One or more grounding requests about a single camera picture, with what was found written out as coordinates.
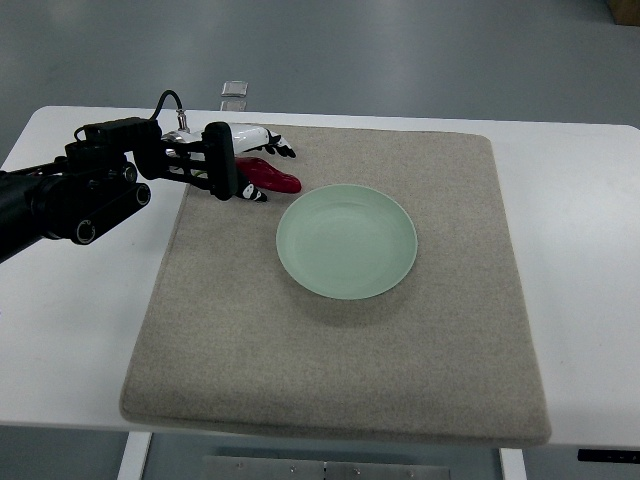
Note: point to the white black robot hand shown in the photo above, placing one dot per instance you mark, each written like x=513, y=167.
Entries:
x=246, y=138

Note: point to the red pepper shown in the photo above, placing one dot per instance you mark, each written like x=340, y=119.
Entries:
x=255, y=176

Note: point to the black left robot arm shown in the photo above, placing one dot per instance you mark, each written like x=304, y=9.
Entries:
x=101, y=181

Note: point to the light green plate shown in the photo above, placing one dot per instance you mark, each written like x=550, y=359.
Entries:
x=346, y=242

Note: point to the lower floor socket cover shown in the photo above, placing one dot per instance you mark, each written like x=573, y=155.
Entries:
x=233, y=105

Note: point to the floor socket cover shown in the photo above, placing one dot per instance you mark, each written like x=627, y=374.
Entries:
x=233, y=105
x=235, y=88

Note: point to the upper floor socket cover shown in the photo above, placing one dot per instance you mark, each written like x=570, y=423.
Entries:
x=235, y=88

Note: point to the beige felt mat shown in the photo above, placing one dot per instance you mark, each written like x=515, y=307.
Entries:
x=231, y=342

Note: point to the white left table leg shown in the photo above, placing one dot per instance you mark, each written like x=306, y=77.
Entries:
x=134, y=456

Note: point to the white table leg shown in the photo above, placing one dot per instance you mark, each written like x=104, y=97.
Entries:
x=134, y=456
x=512, y=464

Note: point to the cardboard box corner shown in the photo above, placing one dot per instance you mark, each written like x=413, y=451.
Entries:
x=625, y=12

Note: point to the white right table leg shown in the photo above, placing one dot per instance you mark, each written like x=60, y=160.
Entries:
x=512, y=464

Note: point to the black table control panel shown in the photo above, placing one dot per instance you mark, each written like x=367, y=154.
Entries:
x=609, y=456

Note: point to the metal table base plate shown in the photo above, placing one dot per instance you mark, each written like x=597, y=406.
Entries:
x=228, y=467

